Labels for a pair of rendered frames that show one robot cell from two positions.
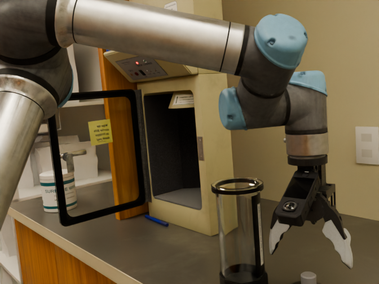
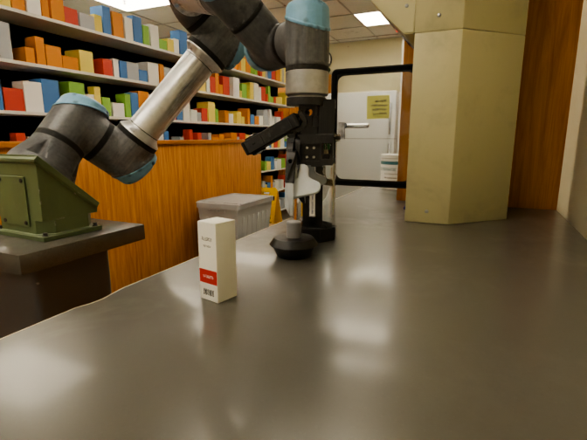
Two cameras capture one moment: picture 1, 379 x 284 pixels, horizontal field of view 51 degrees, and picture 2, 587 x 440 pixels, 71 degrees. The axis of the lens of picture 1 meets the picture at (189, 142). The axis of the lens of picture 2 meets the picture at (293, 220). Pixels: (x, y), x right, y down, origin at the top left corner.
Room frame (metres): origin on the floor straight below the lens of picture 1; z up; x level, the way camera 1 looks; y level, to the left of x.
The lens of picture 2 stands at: (0.37, -0.87, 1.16)
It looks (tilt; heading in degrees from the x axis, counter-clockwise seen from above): 11 degrees down; 64
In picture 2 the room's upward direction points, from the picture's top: straight up
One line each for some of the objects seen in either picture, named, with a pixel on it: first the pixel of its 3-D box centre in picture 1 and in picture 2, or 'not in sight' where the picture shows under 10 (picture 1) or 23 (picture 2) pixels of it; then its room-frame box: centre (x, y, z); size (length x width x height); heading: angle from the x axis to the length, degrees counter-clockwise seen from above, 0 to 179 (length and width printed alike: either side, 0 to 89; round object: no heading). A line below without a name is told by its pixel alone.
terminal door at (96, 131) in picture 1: (99, 154); (373, 128); (1.24, 0.29, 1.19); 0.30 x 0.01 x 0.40; 129
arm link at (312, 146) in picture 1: (305, 145); (307, 86); (0.72, -0.21, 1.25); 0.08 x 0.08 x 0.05
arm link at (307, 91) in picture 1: (303, 102); (306, 38); (0.72, -0.21, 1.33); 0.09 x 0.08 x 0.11; 101
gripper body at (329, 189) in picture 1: (309, 186); (310, 134); (0.72, -0.22, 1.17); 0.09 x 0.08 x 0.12; 145
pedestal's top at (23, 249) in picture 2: not in sight; (44, 238); (0.26, 0.25, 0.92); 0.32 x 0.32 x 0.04; 39
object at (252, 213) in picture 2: not in sight; (237, 216); (1.45, 2.41, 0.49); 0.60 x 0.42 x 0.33; 39
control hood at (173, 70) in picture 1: (147, 62); (403, 29); (1.20, 0.11, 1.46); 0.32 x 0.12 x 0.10; 39
